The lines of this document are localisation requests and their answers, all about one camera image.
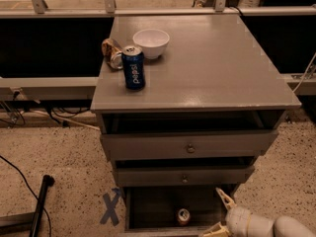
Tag black metal leg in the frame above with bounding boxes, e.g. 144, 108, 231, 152
0, 175, 54, 237

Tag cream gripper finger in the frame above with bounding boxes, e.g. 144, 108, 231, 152
215, 188, 237, 210
198, 222, 230, 237

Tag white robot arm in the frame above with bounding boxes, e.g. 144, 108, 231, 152
198, 188, 316, 237

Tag blue pepsi can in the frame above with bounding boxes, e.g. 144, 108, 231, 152
121, 45, 145, 90

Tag red coke can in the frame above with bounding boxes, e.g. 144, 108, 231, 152
176, 208, 191, 226

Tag grey drawer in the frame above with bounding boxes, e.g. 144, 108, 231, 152
100, 110, 279, 162
112, 157, 255, 187
124, 185, 238, 233

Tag grey bottom drawer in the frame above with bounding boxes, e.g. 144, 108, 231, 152
124, 185, 238, 233

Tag grey top drawer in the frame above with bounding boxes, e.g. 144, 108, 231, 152
100, 110, 279, 162

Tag blue tape X mark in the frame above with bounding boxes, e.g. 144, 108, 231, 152
100, 188, 120, 226

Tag white bowl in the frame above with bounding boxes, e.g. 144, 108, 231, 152
132, 29, 170, 59

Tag black floor cable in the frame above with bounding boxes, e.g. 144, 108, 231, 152
0, 154, 53, 237

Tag grey middle drawer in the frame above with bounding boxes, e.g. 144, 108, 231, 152
112, 157, 255, 187

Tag white cable at right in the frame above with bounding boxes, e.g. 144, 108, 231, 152
291, 51, 316, 95

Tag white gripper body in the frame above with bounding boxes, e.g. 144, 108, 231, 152
225, 206, 274, 237

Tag grey drawer cabinet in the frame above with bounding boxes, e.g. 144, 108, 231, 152
92, 15, 300, 237

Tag metal railing frame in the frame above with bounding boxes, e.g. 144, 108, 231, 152
0, 0, 316, 102

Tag brown can lying down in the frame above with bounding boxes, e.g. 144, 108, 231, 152
102, 39, 122, 70

